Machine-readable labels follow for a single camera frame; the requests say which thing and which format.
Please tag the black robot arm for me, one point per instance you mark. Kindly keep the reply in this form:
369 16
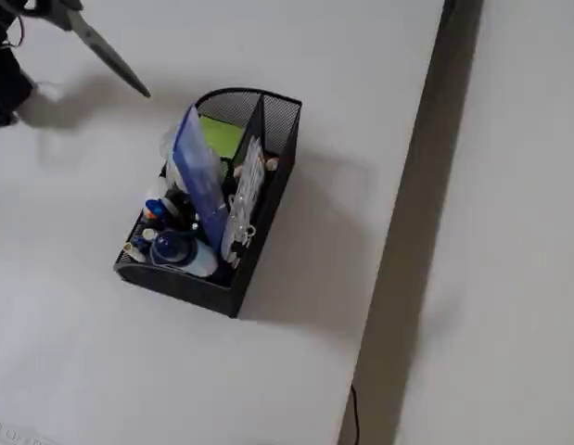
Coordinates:
6 83

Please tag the green sticky note pad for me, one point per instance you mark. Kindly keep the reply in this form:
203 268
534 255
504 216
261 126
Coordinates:
221 136

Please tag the black mesh desk organizer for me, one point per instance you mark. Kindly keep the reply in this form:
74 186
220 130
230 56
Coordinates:
268 199

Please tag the blue translucent plastic case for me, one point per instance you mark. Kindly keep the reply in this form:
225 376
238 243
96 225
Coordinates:
198 185

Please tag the clear bag with rings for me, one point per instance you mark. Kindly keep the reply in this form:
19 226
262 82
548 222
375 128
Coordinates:
245 194

